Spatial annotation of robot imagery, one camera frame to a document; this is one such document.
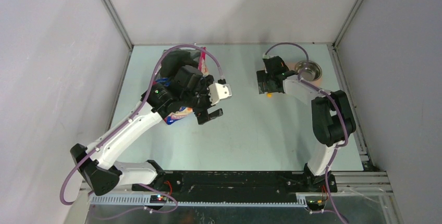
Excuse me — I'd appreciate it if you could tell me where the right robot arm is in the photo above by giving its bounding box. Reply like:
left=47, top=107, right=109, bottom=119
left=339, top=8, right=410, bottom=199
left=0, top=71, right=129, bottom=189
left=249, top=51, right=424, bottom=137
left=256, top=55, right=357, bottom=192

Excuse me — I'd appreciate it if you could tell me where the electronics board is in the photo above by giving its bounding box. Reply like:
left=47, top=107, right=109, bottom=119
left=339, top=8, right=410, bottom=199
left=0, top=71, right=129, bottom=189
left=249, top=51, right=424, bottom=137
left=150, top=194, right=168, bottom=204
left=305, top=200, right=327, bottom=214

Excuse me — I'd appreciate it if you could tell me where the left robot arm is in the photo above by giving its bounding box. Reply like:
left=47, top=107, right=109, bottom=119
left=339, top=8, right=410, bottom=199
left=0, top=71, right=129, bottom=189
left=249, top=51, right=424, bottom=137
left=70, top=65, right=232, bottom=196

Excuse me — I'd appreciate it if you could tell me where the left electronics board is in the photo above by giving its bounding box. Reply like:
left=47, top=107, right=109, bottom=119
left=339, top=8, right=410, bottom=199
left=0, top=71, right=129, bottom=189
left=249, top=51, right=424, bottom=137
left=150, top=194, right=168, bottom=204

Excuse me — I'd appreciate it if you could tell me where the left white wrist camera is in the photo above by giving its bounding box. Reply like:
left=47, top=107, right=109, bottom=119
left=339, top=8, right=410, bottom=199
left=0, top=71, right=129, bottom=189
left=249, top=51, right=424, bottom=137
left=208, top=82, right=232, bottom=106

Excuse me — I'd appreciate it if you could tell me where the colourful pet food bag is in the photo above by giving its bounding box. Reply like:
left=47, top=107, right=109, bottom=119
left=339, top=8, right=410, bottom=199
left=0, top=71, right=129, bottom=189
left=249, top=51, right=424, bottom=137
left=155, top=48, right=209, bottom=125

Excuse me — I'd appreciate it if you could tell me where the right steel bowl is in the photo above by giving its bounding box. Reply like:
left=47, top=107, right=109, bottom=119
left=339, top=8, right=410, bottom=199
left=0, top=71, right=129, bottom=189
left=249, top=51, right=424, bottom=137
left=294, top=59, right=323, bottom=82

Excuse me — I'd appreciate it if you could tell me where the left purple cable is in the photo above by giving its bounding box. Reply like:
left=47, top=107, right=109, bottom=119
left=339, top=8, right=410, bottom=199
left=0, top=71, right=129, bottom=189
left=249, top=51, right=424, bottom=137
left=59, top=44, right=227, bottom=221

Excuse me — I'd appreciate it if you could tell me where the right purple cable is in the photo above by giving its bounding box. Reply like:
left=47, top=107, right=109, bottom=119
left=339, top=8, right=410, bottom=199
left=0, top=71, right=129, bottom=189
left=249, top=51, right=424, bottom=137
left=264, top=42, right=349, bottom=223

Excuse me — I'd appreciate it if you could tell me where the purple cable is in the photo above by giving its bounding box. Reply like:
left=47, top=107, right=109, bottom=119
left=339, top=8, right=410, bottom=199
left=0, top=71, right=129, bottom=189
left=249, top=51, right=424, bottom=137
left=59, top=44, right=227, bottom=221
left=264, top=42, right=349, bottom=223

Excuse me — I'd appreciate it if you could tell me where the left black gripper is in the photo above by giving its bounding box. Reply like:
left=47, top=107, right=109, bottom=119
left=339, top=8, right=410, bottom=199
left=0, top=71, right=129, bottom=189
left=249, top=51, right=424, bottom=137
left=182, top=76, right=223, bottom=124

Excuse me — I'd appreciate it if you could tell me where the right electronics board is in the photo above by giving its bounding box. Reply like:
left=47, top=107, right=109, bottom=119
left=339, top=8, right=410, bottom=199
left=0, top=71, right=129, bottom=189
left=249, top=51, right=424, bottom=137
left=305, top=200, right=327, bottom=214

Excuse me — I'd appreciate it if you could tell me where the pink double bowl stand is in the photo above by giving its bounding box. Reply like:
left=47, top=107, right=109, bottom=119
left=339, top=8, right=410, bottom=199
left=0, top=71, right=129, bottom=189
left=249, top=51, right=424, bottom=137
left=286, top=60, right=324, bottom=87

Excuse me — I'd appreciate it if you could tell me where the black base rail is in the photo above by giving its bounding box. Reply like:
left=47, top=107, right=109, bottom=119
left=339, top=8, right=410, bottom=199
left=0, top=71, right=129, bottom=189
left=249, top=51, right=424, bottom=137
left=150, top=170, right=338, bottom=204

